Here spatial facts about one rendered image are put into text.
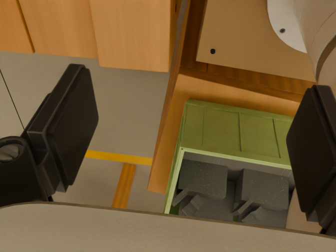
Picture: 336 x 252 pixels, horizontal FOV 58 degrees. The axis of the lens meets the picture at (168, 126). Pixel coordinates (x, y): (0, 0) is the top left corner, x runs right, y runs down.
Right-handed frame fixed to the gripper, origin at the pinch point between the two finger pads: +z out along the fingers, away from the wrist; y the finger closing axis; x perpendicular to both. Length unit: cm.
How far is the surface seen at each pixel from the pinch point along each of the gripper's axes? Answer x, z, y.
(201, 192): -61, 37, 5
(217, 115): -41, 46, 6
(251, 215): -67, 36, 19
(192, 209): -66, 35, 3
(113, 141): -150, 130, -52
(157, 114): -120, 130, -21
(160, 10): -13.6, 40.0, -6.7
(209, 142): -41, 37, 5
